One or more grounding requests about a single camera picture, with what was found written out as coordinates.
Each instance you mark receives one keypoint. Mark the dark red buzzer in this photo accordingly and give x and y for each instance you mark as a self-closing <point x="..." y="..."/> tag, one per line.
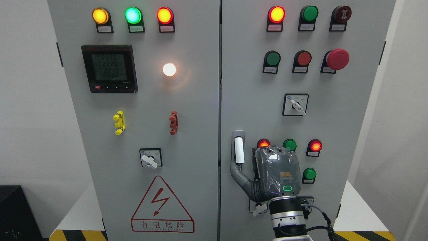
<point x="339" y="18"/>

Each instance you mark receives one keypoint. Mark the red lit indicator top right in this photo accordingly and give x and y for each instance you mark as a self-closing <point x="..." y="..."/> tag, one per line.
<point x="275" y="19"/>

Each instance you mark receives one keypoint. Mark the upper right selector switch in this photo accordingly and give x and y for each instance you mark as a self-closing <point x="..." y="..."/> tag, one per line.
<point x="295" y="104"/>

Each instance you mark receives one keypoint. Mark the left door selector switch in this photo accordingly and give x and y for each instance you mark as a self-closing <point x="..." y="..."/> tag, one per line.
<point x="151" y="158"/>

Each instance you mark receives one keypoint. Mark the white glowing indicator light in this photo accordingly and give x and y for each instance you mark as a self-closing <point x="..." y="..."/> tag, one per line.
<point x="169" y="69"/>

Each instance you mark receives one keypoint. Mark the grey robotic right hand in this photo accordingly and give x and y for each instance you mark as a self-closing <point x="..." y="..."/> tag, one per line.
<point x="279" y="174"/>

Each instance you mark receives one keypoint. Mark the red lit indicator middle left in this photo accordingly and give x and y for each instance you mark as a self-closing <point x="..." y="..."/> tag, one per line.
<point x="263" y="143"/>

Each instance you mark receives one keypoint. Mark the red electric hazard warning sticker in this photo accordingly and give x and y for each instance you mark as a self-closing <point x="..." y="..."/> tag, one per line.
<point x="160" y="210"/>

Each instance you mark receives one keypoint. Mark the yellow terminal connector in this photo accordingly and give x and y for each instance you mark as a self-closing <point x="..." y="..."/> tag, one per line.
<point x="119" y="122"/>

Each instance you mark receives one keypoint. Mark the green push button lower right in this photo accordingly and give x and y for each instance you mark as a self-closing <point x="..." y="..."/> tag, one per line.
<point x="309" y="176"/>

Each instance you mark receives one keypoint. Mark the red-orange indicator light left door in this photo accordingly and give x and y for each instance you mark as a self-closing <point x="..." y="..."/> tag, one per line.
<point x="165" y="18"/>

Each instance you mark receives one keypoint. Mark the silver cabinet door handle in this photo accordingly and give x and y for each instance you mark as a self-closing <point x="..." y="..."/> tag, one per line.
<point x="237" y="146"/>

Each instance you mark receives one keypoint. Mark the black box lower left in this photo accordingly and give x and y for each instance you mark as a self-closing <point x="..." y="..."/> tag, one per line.
<point x="17" y="222"/>

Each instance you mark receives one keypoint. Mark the green push button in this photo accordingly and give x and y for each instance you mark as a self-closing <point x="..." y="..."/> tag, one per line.
<point x="271" y="62"/>
<point x="309" y="176"/>

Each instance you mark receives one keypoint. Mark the red lit indicator middle right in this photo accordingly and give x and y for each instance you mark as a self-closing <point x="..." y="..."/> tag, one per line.
<point x="314" y="147"/>

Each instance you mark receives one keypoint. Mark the green push button upper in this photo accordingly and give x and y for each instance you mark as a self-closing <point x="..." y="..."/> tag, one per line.
<point x="271" y="62"/>

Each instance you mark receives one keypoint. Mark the grey cabinet door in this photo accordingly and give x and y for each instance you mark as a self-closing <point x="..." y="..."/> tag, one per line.
<point x="297" y="76"/>
<point x="190" y="157"/>

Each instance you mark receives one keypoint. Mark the red emergency stop mushroom button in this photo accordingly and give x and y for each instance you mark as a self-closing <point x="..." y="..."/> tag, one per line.
<point x="335" y="60"/>

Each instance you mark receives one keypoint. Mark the left grey cabinet door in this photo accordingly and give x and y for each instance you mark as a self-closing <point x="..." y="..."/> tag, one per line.
<point x="190" y="157"/>

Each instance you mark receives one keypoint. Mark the lower white selector switch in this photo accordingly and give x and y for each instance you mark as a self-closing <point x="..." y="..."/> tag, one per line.
<point x="257" y="208"/>

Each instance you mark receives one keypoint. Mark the black knob selector switch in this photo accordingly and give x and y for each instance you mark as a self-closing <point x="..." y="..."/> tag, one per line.
<point x="307" y="200"/>

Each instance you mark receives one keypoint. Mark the right grey cabinet door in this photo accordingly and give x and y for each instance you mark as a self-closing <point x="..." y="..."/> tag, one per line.
<point x="297" y="76"/>

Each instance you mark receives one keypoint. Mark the yellow indicator light top left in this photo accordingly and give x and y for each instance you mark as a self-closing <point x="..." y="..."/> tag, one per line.
<point x="102" y="19"/>

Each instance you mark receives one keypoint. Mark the green lit indicator light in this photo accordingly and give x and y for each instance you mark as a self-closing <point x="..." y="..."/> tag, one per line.
<point x="134" y="19"/>

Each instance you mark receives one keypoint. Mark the red lit indicator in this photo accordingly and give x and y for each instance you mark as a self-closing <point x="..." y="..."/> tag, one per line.
<point x="314" y="147"/>
<point x="275" y="19"/>
<point x="263" y="143"/>

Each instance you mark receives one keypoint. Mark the red terminal connector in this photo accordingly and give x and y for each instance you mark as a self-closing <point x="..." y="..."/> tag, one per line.
<point x="173" y="122"/>

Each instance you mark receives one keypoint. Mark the black digital power meter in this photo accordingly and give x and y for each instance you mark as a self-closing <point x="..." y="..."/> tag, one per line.
<point x="110" y="68"/>

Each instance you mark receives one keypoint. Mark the red push button upper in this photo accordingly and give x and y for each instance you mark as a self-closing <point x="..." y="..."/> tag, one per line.
<point x="301" y="62"/>

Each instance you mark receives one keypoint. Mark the green indicator middle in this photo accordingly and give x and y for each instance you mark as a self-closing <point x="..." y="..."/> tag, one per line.
<point x="290" y="144"/>

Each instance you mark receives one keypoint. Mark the green indicator top right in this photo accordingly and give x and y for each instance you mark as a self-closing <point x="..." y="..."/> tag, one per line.
<point x="308" y="16"/>

